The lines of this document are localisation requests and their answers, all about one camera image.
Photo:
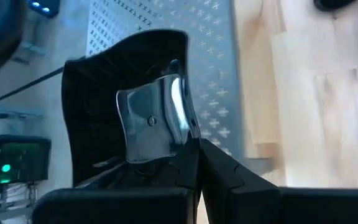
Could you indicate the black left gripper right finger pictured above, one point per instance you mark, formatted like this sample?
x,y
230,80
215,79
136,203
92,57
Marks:
x,y
259,205

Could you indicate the grey perforated metal shelf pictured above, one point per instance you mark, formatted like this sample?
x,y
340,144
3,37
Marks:
x,y
210,46

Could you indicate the black rounded object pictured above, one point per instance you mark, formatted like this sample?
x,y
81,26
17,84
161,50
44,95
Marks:
x,y
334,3

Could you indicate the grey metal bracket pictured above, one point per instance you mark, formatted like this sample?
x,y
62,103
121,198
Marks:
x,y
30,49

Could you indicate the black device with blue lights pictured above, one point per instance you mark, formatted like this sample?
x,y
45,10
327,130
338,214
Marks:
x,y
47,7

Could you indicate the black square mini plate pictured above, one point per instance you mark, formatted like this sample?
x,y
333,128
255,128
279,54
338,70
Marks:
x,y
98,109

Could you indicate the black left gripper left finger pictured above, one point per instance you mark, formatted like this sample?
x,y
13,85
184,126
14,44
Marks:
x,y
120,205

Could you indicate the black box with green light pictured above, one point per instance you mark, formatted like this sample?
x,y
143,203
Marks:
x,y
20,155

